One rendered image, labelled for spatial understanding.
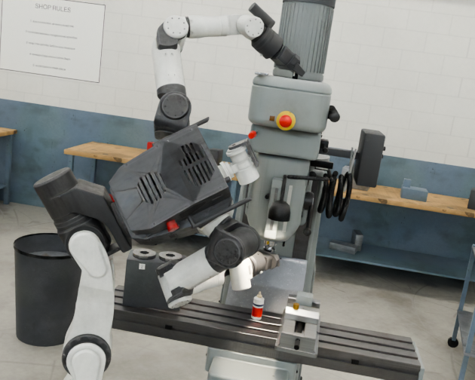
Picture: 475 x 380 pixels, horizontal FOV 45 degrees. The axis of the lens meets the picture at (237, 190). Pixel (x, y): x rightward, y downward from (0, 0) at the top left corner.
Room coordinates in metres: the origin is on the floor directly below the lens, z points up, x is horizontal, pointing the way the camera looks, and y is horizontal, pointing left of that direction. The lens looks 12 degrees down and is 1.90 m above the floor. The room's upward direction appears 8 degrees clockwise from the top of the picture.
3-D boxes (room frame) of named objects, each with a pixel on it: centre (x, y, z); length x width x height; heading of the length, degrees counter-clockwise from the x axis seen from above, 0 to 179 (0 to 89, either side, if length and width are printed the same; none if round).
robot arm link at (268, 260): (1.98, -0.11, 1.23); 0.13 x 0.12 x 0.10; 63
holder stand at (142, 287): (2.11, 0.27, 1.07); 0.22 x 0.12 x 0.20; 95
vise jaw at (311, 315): (1.99, -0.30, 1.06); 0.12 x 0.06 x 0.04; 82
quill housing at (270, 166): (2.06, -0.15, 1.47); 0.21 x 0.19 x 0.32; 84
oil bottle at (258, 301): (2.09, -0.14, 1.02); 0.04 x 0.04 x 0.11
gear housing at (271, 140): (2.10, -0.15, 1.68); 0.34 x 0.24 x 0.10; 174
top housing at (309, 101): (2.07, -0.15, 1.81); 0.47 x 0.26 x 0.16; 174
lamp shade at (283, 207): (1.84, -0.15, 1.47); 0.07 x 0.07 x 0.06
